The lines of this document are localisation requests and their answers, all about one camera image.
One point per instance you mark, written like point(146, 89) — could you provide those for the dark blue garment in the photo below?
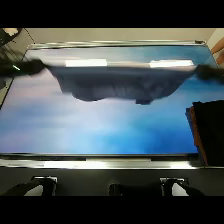
point(116, 83)

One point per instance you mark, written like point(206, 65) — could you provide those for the brown garment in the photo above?
point(195, 133)

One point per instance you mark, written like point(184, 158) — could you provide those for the black garment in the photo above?
point(210, 133)

